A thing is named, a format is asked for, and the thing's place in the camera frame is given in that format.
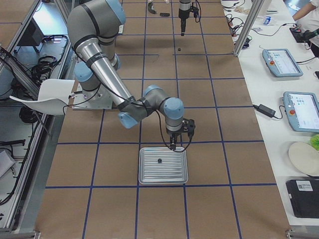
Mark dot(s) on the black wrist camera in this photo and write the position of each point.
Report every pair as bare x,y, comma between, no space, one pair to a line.
190,124

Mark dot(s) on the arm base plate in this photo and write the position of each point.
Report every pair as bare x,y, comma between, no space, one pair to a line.
121,29
93,96

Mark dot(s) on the teach pendant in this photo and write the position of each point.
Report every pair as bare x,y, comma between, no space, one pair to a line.
302,111
281,63

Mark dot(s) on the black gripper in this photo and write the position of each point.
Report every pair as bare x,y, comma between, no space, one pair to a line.
183,14
174,134

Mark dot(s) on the white chair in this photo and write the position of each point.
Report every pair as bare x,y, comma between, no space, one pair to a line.
53,96

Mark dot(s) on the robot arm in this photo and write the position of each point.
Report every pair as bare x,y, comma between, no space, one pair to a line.
92,28
183,13

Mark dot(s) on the silver ribbed metal tray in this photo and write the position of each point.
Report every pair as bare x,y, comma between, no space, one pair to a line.
172,170

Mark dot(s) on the lower teach pendant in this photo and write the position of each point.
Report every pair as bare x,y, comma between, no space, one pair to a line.
302,111

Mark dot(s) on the upper teach pendant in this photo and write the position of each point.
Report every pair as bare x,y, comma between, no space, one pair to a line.
281,63

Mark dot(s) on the black power adapter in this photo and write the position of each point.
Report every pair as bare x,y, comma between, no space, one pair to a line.
265,110

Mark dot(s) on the cream round plate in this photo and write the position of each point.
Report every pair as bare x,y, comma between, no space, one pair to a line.
305,158

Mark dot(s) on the green object on table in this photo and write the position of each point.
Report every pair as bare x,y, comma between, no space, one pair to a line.
314,141

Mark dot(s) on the black flat brake pad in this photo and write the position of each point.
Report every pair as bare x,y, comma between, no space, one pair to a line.
164,14

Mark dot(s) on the black laptop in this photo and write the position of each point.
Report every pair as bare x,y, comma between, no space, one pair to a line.
304,198

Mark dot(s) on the black box under frame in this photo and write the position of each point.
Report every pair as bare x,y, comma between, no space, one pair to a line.
32,36

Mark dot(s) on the aluminium frame post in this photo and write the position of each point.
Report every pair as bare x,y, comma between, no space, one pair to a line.
255,9

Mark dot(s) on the person in white shirt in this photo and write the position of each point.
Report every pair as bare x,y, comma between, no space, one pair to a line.
307,19

